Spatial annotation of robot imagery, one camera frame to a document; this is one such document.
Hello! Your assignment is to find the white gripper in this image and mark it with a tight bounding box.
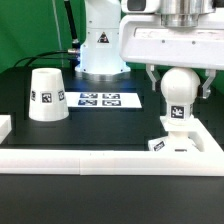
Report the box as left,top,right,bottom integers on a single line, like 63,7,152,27
119,11,224,99

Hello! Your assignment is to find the white lamp bulb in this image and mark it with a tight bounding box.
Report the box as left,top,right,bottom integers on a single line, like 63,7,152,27
161,67,200,122

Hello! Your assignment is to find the white lamp base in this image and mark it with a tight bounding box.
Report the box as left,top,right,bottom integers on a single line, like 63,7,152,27
148,116,199,152

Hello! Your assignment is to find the white lamp shade cone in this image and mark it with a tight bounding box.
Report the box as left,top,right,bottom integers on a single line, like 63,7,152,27
29,68,69,122

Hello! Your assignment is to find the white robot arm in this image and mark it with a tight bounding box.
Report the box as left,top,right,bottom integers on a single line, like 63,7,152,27
76,0,224,98

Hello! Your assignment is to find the white marker sheet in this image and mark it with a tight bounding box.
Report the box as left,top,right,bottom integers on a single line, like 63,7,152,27
65,92,141,108

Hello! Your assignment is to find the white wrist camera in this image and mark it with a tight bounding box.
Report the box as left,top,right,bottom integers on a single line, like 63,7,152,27
121,0,161,14

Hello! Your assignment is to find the black cable conduit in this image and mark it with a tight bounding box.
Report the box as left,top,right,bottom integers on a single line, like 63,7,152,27
63,0,81,48

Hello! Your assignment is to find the black cable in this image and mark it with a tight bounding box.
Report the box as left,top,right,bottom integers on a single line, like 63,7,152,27
13,49,78,68

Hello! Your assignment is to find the white frame border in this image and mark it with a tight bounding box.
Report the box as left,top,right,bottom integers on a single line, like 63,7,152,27
0,118,224,176

